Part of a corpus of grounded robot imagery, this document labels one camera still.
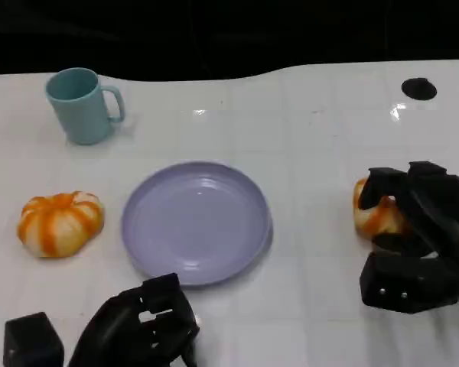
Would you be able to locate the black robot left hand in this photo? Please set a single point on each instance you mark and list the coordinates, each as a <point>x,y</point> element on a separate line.
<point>118,332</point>

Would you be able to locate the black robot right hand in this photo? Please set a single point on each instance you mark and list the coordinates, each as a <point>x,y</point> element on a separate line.
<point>440,206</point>

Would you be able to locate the orange and white bread roll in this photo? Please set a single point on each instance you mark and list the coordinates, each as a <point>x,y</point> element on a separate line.
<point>59,225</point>
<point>382,223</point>

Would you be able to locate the lilac plate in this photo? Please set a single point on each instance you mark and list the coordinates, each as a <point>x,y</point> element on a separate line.
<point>195,225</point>

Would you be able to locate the pale green mug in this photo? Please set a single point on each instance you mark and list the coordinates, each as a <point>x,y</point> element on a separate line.
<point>84,118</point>

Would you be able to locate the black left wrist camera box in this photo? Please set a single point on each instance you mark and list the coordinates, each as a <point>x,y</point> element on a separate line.
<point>32,342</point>

